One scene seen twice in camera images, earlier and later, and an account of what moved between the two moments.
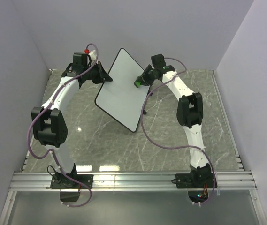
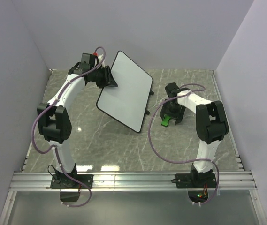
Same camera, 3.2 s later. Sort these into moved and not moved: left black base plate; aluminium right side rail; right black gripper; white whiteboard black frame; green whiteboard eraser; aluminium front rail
Moved: right black gripper; green whiteboard eraser
Not moved: left black base plate; white whiteboard black frame; aluminium front rail; aluminium right side rail
